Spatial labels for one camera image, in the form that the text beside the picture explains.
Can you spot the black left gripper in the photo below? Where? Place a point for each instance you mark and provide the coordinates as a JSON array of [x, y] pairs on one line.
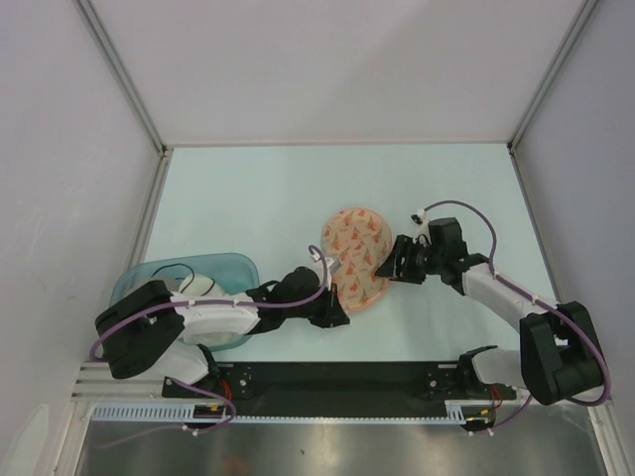
[[332, 314]]

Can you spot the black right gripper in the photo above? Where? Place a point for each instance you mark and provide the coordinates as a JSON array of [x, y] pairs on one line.
[[404, 247]]

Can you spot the pink mesh laundry bag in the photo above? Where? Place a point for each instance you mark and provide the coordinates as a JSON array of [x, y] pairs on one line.
[[361, 240]]

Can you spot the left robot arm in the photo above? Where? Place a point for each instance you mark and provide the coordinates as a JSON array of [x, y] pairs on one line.
[[158, 332]]

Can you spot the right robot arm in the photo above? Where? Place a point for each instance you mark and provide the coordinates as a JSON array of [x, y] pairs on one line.
[[559, 357]]

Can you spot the white bra in basin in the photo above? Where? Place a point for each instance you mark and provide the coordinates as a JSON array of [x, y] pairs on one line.
[[198, 285]]

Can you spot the blue plastic basin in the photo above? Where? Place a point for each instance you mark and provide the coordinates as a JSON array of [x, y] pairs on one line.
[[235, 273]]

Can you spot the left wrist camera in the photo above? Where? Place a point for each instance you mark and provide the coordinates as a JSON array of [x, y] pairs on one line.
[[325, 268]]

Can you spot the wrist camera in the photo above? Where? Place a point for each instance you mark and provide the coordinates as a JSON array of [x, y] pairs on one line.
[[420, 218], [325, 268]]

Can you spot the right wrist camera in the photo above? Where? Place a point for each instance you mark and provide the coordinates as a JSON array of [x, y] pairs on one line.
[[420, 218]]

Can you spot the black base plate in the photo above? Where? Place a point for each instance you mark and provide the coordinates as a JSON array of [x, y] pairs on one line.
[[348, 385]]

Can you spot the white slotted cable duct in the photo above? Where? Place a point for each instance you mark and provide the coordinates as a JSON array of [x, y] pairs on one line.
[[191, 413]]

